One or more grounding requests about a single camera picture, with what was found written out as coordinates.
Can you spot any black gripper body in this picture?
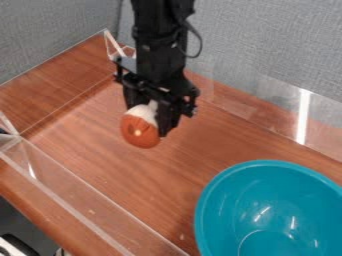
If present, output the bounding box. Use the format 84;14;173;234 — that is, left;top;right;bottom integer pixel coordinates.
114;33;201;117

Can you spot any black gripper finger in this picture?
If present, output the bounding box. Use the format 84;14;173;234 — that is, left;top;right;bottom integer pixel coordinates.
157;101;182;137
123;86;147;109

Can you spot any brown white toy mushroom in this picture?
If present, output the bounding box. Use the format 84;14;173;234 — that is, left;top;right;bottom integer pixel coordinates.
120;101;161;149

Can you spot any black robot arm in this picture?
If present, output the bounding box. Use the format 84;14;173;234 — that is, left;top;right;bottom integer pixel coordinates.
114;0;201;137

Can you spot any blue plastic bowl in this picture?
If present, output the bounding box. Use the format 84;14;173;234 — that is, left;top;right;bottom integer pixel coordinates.
194;160;342;256

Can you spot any clear acrylic back barrier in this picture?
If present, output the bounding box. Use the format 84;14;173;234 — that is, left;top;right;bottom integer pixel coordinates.
186;57;342;162

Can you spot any clear acrylic barrier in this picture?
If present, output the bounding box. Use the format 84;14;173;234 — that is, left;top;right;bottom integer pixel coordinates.
186;57;342;162
0;112;189;256

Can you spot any clear acrylic front barrier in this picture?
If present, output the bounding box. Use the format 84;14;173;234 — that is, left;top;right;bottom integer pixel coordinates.
0;112;189;256

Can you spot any black white object bottom left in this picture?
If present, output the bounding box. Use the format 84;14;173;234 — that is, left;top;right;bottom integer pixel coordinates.
0;234;40;256

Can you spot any clear acrylic corner bracket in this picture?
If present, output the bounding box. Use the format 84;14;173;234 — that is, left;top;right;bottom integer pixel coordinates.
103;29;137;61

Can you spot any black cable loop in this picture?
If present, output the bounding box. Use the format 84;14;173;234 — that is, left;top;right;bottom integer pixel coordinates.
177;18;205;60

